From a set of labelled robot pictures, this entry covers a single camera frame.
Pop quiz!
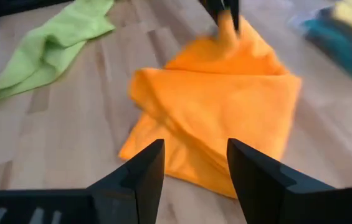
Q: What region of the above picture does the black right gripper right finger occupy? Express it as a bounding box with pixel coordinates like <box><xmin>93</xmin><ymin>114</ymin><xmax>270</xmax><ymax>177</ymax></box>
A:
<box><xmin>226</xmin><ymin>138</ymin><xmax>352</xmax><ymax>224</ymax></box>

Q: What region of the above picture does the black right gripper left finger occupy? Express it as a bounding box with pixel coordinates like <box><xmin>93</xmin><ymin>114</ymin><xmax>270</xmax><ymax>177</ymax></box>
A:
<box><xmin>0</xmin><ymin>138</ymin><xmax>166</xmax><ymax>224</ymax></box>

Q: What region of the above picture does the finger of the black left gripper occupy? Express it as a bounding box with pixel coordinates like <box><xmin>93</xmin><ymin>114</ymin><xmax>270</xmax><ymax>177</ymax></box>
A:
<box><xmin>225</xmin><ymin>0</ymin><xmax>240</xmax><ymax>32</ymax></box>
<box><xmin>198</xmin><ymin>0</ymin><xmax>225</xmax><ymax>24</ymax></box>

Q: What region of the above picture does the orange microfiber towel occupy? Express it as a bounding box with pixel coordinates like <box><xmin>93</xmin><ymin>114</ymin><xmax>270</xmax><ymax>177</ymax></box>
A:
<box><xmin>118</xmin><ymin>10</ymin><xmax>303</xmax><ymax>199</ymax></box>

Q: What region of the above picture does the teal microfiber towel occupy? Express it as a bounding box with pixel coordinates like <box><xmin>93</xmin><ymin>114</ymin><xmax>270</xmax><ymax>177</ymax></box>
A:
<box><xmin>302</xmin><ymin>17</ymin><xmax>352</xmax><ymax>80</ymax></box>

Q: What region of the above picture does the lime green microfiber towel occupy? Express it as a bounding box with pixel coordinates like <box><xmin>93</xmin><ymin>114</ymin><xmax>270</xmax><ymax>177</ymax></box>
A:
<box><xmin>0</xmin><ymin>0</ymin><xmax>116</xmax><ymax>102</ymax></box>

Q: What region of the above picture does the clear plastic bin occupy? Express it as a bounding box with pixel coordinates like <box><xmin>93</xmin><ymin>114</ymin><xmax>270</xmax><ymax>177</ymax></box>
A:
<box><xmin>287</xmin><ymin>0</ymin><xmax>352</xmax><ymax>82</ymax></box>

